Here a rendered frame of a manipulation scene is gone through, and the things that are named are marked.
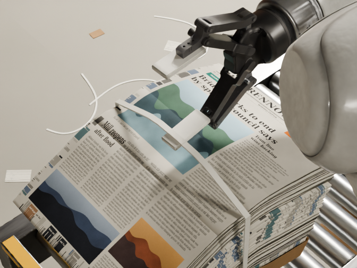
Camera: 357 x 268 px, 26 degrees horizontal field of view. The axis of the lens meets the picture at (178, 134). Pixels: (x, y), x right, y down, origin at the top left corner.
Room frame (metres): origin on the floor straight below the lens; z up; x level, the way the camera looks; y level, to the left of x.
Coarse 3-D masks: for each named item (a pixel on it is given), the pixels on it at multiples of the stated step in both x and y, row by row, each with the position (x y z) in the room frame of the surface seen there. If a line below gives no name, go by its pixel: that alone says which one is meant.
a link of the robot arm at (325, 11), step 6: (318, 0) 0.88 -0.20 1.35; (324, 0) 0.88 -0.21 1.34; (330, 0) 0.88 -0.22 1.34; (336, 0) 0.89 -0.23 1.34; (342, 0) 0.89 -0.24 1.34; (348, 0) 0.90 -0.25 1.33; (354, 0) 0.90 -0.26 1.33; (324, 6) 0.88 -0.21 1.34; (330, 6) 0.88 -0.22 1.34; (336, 6) 0.88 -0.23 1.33; (342, 6) 0.89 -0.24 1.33; (324, 12) 0.87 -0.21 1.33; (330, 12) 0.88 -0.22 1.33
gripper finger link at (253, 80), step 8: (256, 80) 0.82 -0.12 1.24; (240, 88) 0.81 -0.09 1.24; (248, 88) 0.81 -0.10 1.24; (232, 96) 0.80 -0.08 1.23; (240, 96) 0.80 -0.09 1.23; (232, 104) 0.79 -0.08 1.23; (208, 112) 0.79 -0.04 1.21; (224, 112) 0.78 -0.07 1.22; (216, 120) 0.77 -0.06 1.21; (216, 128) 0.77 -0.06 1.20
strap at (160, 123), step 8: (120, 104) 0.82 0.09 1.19; (128, 104) 0.82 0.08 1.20; (136, 112) 0.79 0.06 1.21; (144, 112) 0.78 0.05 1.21; (152, 120) 0.76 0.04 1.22; (160, 120) 0.76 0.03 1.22; (168, 128) 0.74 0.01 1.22; (176, 136) 0.73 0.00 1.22; (184, 144) 0.71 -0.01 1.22; (192, 152) 0.70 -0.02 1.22; (200, 160) 0.69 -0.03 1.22; (208, 168) 0.68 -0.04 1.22; (216, 176) 0.67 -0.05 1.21; (224, 184) 0.66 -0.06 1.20; (224, 192) 0.65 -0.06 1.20; (232, 192) 0.65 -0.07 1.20; (232, 200) 0.64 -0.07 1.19; (240, 208) 0.63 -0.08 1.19; (248, 216) 0.62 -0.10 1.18
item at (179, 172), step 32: (128, 128) 0.78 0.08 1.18; (160, 128) 0.78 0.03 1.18; (160, 160) 0.72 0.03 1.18; (192, 160) 0.72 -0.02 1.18; (224, 160) 0.72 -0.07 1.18; (192, 192) 0.66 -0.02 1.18; (256, 192) 0.66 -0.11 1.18; (224, 224) 0.61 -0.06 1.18; (256, 224) 0.64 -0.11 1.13; (224, 256) 0.60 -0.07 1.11
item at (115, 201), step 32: (96, 128) 0.79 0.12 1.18; (64, 160) 0.74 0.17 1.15; (96, 160) 0.73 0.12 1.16; (128, 160) 0.72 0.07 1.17; (32, 192) 0.70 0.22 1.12; (64, 192) 0.69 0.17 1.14; (96, 192) 0.68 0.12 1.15; (128, 192) 0.67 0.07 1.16; (160, 192) 0.67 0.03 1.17; (64, 224) 0.64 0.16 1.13; (96, 224) 0.64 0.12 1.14; (128, 224) 0.63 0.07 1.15; (160, 224) 0.62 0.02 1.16; (192, 224) 0.61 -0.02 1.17; (64, 256) 0.60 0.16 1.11; (96, 256) 0.59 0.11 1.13; (128, 256) 0.58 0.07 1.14; (160, 256) 0.57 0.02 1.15; (192, 256) 0.57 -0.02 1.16
